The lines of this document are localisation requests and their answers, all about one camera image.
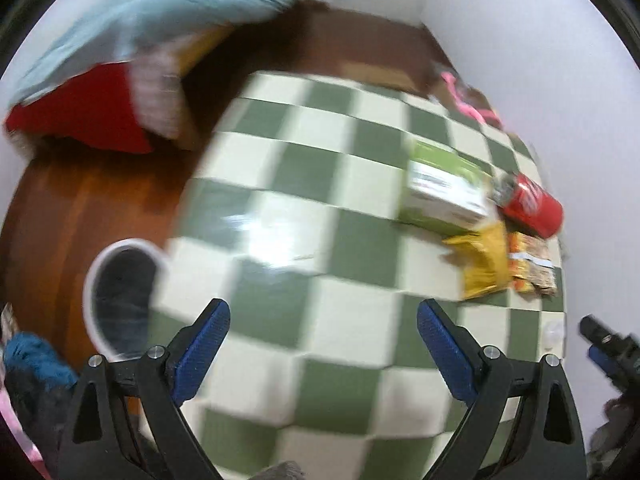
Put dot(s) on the pink cloth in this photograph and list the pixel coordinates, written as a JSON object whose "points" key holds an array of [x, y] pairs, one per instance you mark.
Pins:
{"points": [[15, 425]]}

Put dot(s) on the red cloth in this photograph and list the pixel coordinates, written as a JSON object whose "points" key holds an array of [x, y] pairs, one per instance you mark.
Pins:
{"points": [[85, 110]]}

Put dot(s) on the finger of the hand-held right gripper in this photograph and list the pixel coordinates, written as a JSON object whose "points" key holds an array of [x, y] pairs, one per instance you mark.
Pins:
{"points": [[607, 341]]}

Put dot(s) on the white round trash bin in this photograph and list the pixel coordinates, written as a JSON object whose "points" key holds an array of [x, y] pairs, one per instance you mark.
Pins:
{"points": [[120, 300]]}

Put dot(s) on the yellow snack packet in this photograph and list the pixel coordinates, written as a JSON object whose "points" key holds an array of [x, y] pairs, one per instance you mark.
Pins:
{"points": [[487, 260]]}

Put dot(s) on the pale striped cloth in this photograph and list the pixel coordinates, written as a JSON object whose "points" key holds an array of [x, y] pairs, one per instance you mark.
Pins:
{"points": [[155, 95]]}

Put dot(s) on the light blue blanket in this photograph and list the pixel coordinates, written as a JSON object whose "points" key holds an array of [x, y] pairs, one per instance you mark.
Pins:
{"points": [[165, 5]]}

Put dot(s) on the pink plastic item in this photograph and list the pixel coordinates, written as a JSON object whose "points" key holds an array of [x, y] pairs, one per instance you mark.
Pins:
{"points": [[470, 107]]}

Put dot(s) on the green white carton box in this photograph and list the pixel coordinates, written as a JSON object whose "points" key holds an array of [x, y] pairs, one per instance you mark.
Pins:
{"points": [[440, 190]]}

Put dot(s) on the red soda can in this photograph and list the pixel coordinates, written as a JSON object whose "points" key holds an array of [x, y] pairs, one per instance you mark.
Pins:
{"points": [[532, 205]]}

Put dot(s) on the blue fuzzy cloth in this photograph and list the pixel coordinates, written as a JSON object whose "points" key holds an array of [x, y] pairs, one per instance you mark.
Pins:
{"points": [[32, 360]]}

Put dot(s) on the orange snack bar wrapper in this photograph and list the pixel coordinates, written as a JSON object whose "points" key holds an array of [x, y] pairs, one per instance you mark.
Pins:
{"points": [[532, 265]]}

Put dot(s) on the dark cloth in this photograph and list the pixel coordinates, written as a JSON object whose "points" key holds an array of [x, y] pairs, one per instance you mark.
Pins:
{"points": [[617, 425]]}

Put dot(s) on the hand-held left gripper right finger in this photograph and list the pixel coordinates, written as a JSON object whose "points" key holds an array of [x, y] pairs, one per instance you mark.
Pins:
{"points": [[445, 355]]}

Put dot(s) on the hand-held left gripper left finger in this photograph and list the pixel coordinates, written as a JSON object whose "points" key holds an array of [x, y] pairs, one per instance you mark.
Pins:
{"points": [[201, 350]]}

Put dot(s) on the green white checkered tablecloth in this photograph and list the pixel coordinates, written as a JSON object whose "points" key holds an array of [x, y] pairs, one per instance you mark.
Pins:
{"points": [[320, 200]]}

